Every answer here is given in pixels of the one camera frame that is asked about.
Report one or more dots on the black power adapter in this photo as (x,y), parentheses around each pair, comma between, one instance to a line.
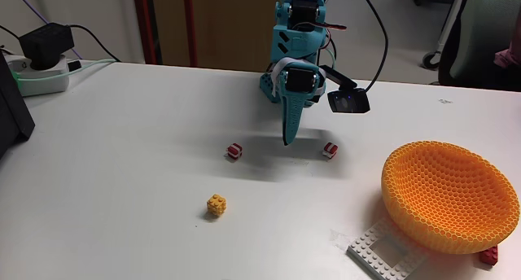
(45,44)

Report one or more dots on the orange honeycomb bowl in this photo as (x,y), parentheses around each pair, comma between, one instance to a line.
(447,190)

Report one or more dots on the red brick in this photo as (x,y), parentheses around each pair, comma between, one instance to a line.
(489,255)

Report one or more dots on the grey brick baseplate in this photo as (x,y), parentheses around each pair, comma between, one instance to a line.
(366,251)

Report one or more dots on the yellow brick cube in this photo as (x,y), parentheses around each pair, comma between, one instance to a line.
(216,204)

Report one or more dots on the brown wooden cabinet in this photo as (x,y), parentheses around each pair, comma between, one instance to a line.
(228,27)

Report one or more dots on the dark office chair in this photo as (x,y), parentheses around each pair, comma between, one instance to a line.
(480,36)

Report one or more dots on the black webcam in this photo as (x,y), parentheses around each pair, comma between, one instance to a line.
(350,101)

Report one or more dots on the white power strip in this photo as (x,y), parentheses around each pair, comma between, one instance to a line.
(40,82)

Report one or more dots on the red white brick cube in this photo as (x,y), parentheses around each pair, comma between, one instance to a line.
(330,150)
(235,151)

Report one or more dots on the white stand with caster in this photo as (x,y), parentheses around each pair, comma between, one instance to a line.
(447,23)

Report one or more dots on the black box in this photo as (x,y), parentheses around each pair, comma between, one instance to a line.
(10,109)

